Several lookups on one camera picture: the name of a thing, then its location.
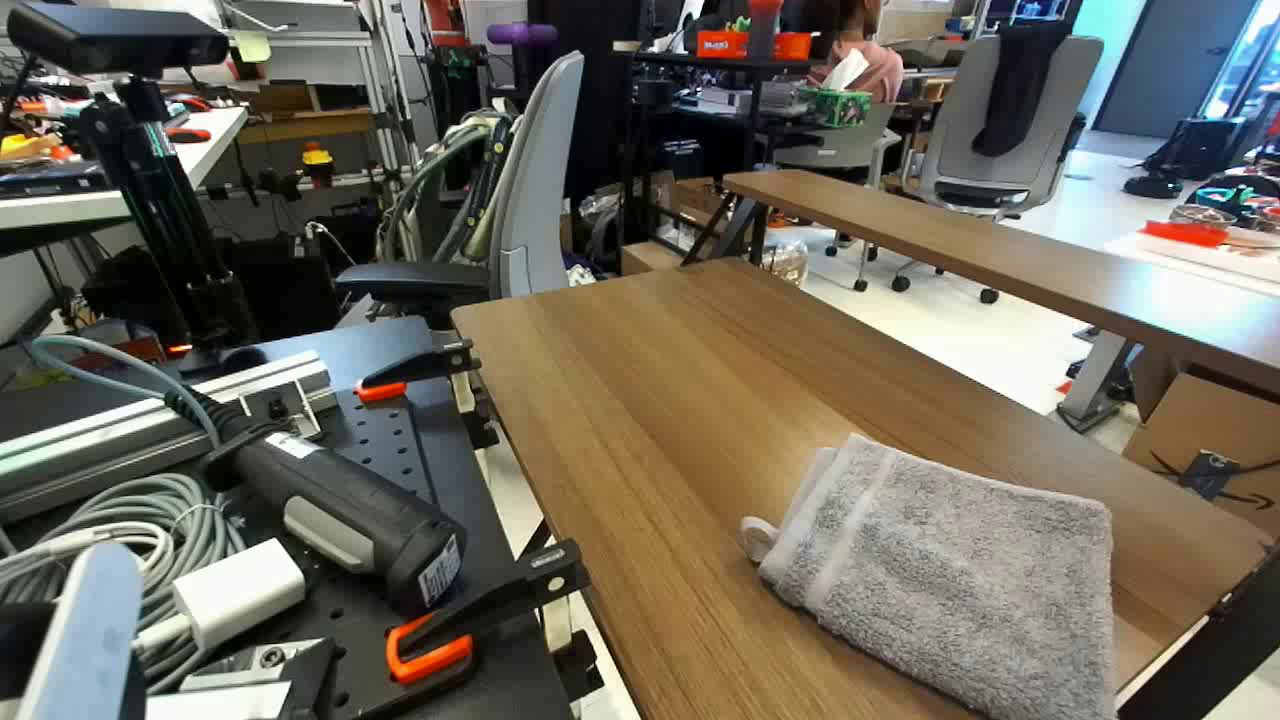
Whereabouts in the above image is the small orange-handled black clamp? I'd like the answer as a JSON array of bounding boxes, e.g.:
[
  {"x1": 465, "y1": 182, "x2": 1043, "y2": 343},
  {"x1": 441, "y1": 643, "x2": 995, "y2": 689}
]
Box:
[{"x1": 353, "y1": 341, "x2": 480, "y2": 414}]

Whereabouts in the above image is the black perforated base board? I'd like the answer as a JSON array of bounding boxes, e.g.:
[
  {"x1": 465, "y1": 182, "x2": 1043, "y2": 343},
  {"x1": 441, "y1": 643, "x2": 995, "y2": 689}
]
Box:
[{"x1": 0, "y1": 317, "x2": 580, "y2": 720}]

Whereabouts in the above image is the red flat object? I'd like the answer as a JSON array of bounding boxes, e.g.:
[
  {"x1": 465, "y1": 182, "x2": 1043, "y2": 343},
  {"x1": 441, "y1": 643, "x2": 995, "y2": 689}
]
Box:
[{"x1": 1140, "y1": 217, "x2": 1233, "y2": 251}]

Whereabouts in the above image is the aluminium extrusion rail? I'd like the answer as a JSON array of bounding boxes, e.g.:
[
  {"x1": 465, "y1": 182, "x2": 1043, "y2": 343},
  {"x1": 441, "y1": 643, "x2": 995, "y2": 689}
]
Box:
[{"x1": 0, "y1": 349, "x2": 341, "y2": 527}]

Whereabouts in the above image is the white blue curved part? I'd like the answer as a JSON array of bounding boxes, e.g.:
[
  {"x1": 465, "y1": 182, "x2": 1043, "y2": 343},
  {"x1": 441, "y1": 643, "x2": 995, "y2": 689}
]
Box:
[{"x1": 17, "y1": 542, "x2": 152, "y2": 720}]

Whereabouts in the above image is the seated person in pink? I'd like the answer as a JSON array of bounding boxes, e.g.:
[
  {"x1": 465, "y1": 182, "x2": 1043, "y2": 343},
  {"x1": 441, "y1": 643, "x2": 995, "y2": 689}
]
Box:
[{"x1": 806, "y1": 0, "x2": 912, "y2": 112}]

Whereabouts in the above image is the black bag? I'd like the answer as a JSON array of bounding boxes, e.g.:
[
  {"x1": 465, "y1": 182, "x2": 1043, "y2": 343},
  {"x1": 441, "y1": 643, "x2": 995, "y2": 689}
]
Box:
[{"x1": 1120, "y1": 116, "x2": 1261, "y2": 204}]

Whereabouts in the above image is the purple cylinder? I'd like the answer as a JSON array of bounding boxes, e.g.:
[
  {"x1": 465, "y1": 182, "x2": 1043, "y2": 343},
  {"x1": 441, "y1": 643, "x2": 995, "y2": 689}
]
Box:
[{"x1": 484, "y1": 16, "x2": 566, "y2": 54}]

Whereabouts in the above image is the green packet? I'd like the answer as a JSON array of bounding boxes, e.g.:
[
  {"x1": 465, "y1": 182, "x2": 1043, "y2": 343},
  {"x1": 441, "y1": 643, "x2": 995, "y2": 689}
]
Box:
[{"x1": 797, "y1": 84, "x2": 881, "y2": 138}]

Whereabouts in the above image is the black camera on tripod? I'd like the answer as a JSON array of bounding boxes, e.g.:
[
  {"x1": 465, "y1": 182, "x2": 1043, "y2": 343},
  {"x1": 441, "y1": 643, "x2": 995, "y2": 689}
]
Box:
[{"x1": 5, "y1": 0, "x2": 232, "y2": 82}]

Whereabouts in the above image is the long wooden side table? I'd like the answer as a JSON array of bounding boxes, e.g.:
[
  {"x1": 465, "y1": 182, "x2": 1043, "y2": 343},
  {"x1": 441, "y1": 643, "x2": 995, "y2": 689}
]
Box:
[{"x1": 715, "y1": 166, "x2": 1280, "y2": 438}]

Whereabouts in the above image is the white power adapter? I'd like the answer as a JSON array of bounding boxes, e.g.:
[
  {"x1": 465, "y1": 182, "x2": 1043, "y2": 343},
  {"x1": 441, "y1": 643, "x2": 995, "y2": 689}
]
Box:
[{"x1": 169, "y1": 538, "x2": 314, "y2": 653}]

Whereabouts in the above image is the brown cardboard box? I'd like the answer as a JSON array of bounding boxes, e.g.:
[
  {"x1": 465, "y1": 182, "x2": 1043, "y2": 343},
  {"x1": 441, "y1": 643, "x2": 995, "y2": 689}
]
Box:
[{"x1": 1120, "y1": 369, "x2": 1280, "y2": 542}]

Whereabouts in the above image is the black tripod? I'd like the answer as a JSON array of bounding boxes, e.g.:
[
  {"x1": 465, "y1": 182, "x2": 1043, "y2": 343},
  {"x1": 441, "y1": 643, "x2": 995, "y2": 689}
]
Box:
[{"x1": 63, "y1": 74, "x2": 259, "y2": 361}]

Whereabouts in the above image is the grey terry towel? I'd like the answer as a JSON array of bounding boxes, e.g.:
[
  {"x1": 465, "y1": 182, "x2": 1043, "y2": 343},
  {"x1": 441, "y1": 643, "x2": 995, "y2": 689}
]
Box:
[{"x1": 737, "y1": 433, "x2": 1120, "y2": 720}]

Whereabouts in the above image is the white desk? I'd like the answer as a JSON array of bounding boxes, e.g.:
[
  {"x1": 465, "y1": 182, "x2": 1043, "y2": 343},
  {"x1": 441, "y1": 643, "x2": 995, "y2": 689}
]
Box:
[{"x1": 0, "y1": 102, "x2": 254, "y2": 238}]

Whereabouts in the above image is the orange container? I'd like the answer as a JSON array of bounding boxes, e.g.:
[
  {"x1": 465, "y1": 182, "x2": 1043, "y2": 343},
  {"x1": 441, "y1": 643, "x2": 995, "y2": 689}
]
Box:
[{"x1": 687, "y1": 25, "x2": 822, "y2": 70}]

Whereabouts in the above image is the grey high-back office chair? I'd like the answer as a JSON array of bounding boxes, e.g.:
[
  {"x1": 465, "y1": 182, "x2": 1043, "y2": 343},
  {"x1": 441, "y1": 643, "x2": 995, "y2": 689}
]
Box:
[{"x1": 890, "y1": 33, "x2": 1108, "y2": 307}]

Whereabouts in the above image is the grey cable bundle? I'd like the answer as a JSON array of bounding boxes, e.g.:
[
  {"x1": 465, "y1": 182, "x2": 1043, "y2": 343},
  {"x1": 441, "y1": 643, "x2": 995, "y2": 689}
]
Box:
[{"x1": 0, "y1": 467, "x2": 254, "y2": 697}]

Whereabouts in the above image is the black garment on chair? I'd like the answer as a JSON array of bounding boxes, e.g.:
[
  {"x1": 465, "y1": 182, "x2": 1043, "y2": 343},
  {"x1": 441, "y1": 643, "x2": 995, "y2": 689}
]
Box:
[{"x1": 970, "y1": 16, "x2": 1072, "y2": 159}]

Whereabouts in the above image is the large orange-handled black clamp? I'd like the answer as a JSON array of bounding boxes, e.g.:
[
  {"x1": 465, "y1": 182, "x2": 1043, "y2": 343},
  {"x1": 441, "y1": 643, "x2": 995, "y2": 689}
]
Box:
[{"x1": 379, "y1": 538, "x2": 591, "y2": 693}]

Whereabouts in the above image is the grey office chair black seat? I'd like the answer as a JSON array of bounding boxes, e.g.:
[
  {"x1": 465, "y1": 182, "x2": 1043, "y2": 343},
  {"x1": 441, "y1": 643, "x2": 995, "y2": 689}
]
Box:
[{"x1": 332, "y1": 50, "x2": 591, "y2": 328}]

